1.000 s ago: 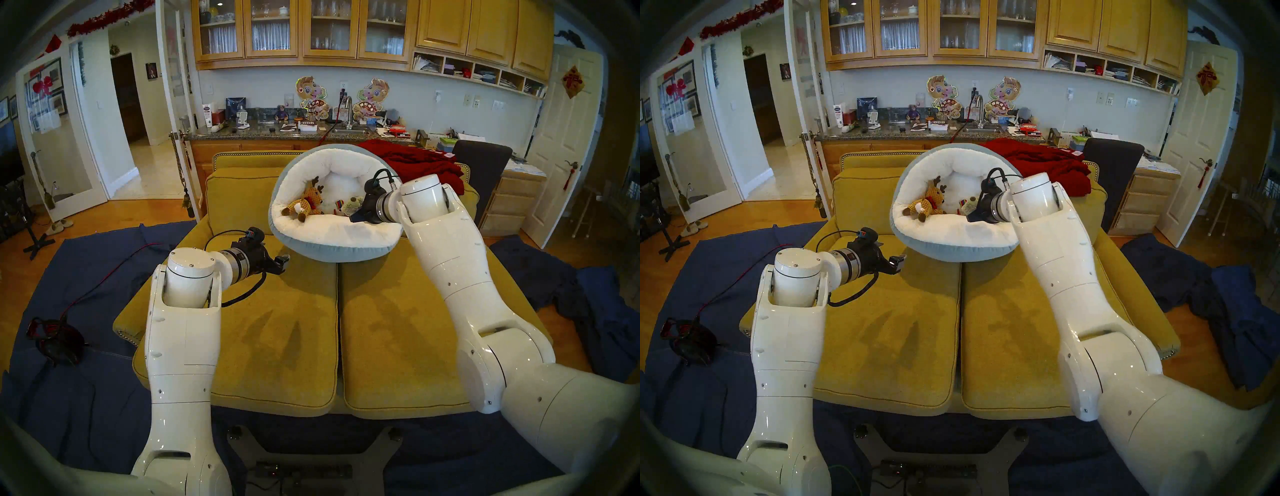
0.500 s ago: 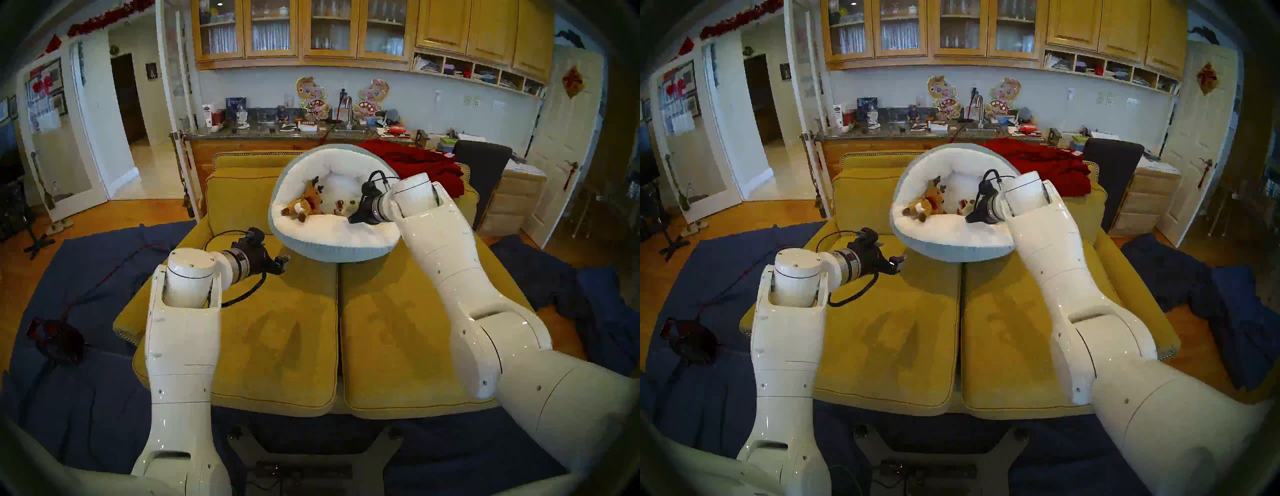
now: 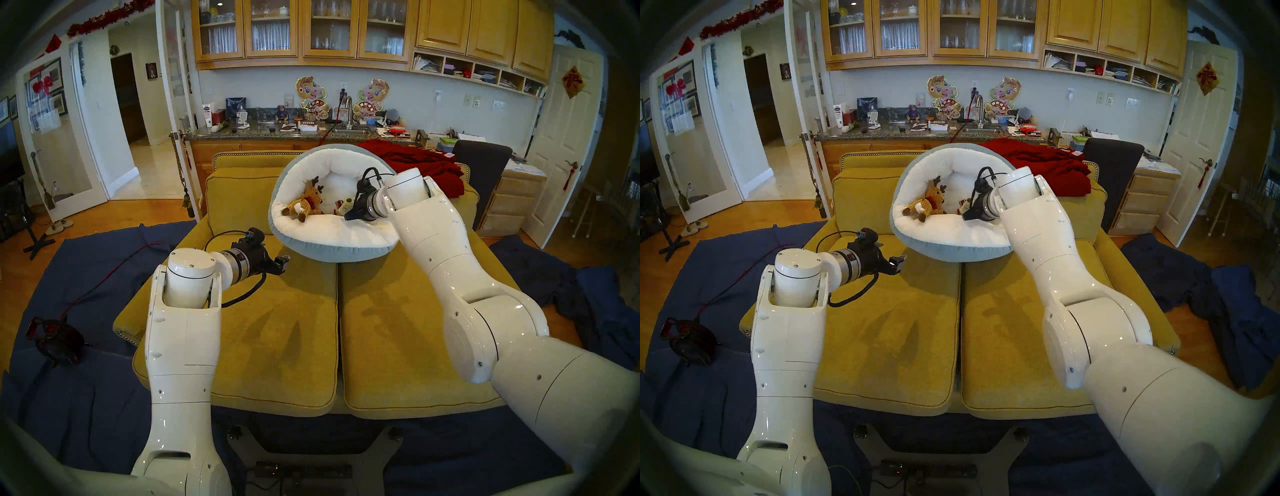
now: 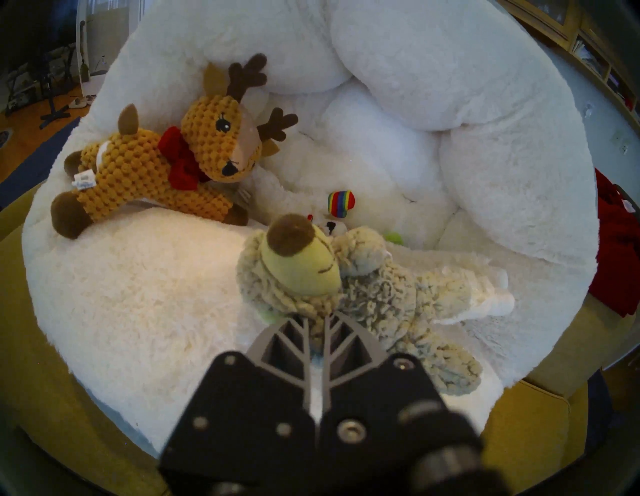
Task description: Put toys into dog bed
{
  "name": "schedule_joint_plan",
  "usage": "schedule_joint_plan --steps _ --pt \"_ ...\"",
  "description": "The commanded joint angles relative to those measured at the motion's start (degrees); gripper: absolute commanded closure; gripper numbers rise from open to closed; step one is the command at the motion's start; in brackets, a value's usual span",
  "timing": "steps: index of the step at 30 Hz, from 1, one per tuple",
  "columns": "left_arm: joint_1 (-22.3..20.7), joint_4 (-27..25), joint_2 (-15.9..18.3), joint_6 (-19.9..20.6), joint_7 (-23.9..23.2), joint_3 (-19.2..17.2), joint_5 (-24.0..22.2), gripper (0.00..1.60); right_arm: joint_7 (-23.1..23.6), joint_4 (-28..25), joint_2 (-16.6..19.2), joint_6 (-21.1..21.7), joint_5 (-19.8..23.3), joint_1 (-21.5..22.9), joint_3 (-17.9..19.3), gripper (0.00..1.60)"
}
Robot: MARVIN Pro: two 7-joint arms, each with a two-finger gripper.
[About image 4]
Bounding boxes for white lamb plush rainbow feet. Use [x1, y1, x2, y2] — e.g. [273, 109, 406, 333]
[306, 190, 357, 238]

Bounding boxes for wooden wall cabinets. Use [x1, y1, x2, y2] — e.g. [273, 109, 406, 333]
[495, 0, 591, 46]

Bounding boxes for long handled brush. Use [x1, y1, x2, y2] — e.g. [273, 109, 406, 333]
[79, 20, 91, 83]

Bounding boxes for navy floor blanket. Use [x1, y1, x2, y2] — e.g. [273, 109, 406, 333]
[0, 117, 81, 211]

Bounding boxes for wooden cubby shelf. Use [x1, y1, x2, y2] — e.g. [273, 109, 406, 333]
[565, 20, 640, 131]

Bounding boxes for white grey round dog bed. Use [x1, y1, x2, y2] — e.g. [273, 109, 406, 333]
[22, 0, 601, 453]

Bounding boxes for red blanket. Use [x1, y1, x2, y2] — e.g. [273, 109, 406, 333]
[589, 169, 640, 318]

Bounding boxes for black floor stand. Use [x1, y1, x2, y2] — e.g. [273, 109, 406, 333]
[37, 55, 73, 130]

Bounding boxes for white fluffy plush toy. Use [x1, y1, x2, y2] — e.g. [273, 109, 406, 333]
[425, 265, 516, 325]

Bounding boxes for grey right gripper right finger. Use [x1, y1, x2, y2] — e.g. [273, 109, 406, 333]
[322, 312, 390, 412]

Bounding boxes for brown reindeer plush toy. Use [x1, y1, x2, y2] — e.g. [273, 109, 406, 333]
[50, 53, 299, 240]

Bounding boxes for white glass french door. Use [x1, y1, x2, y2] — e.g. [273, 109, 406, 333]
[75, 0, 151, 98]

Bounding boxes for yellow sofa back cushion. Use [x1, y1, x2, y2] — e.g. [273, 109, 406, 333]
[525, 292, 640, 398]

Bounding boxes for beige grey plush toy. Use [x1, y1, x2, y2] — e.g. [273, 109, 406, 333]
[236, 214, 485, 397]

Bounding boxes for yellow fabric sofa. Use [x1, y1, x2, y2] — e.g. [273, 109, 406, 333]
[0, 185, 640, 496]

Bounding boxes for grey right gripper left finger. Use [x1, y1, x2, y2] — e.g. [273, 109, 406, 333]
[246, 316, 313, 413]

